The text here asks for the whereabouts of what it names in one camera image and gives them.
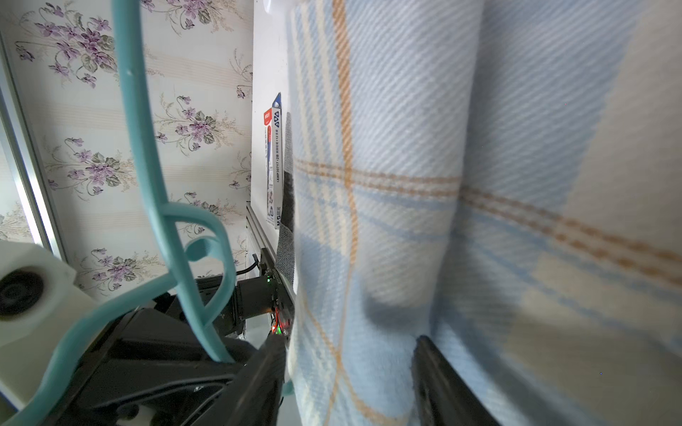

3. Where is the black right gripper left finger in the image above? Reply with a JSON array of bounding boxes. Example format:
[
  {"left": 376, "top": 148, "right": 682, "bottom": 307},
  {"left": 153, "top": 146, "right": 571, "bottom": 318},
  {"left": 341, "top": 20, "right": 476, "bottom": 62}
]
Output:
[{"left": 190, "top": 334, "right": 288, "bottom": 425}]

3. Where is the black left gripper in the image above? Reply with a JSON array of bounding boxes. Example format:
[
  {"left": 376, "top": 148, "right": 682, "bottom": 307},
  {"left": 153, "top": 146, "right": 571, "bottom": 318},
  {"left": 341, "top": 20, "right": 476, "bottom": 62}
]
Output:
[{"left": 47, "top": 308, "right": 257, "bottom": 425}]

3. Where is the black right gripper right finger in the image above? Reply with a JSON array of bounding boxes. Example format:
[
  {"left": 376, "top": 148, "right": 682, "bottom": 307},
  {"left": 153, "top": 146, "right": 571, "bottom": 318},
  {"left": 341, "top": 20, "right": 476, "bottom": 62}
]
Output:
[{"left": 411, "top": 335, "right": 500, "bottom": 426}]

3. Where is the blue cream plaid scarf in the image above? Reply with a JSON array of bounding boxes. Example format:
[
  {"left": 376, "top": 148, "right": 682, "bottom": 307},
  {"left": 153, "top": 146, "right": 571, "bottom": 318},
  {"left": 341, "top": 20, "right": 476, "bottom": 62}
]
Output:
[{"left": 286, "top": 1, "right": 681, "bottom": 425}]

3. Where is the teal plastic hanger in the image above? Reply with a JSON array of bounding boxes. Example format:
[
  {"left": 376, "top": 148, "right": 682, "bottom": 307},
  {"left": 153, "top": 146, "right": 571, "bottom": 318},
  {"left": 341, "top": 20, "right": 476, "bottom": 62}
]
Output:
[{"left": 6, "top": 1, "right": 236, "bottom": 425}]

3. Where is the black white checkered scarf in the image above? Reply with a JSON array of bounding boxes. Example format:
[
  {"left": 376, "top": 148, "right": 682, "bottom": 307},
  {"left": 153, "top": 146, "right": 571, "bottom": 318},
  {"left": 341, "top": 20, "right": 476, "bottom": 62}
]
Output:
[{"left": 276, "top": 112, "right": 296, "bottom": 287}]

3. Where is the packaged pen blister pack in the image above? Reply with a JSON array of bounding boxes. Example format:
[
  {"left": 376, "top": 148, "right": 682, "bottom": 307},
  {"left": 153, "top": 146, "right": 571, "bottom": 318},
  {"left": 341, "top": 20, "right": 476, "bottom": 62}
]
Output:
[{"left": 264, "top": 93, "right": 283, "bottom": 229}]

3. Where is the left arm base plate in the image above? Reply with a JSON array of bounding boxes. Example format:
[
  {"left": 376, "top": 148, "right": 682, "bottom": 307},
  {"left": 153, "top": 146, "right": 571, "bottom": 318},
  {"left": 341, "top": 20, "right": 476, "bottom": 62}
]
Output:
[{"left": 213, "top": 250, "right": 295, "bottom": 337}]

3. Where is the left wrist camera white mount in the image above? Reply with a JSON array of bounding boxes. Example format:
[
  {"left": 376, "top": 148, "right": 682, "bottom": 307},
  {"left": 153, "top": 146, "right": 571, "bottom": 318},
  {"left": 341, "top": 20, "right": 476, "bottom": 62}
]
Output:
[{"left": 1, "top": 241, "right": 98, "bottom": 409}]

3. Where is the aluminium mounting rail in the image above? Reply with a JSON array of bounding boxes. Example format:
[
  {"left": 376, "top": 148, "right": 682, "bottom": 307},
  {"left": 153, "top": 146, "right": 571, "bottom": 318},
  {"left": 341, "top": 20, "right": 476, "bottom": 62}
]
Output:
[{"left": 246, "top": 201, "right": 296, "bottom": 302}]

